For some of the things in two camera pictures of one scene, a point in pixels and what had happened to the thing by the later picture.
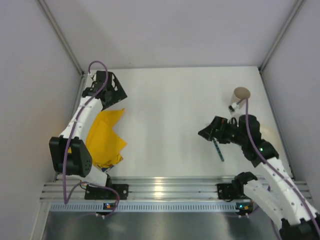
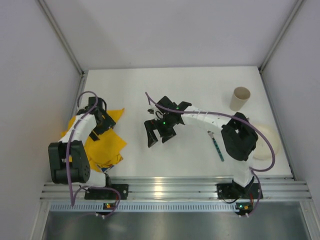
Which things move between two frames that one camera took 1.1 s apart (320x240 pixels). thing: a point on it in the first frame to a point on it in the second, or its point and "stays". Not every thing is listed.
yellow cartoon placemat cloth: x=104 y=143 stays
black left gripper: x=110 y=90 to x=105 y=122
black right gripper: x=217 y=131 to x=160 y=130
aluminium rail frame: x=153 y=188 stays
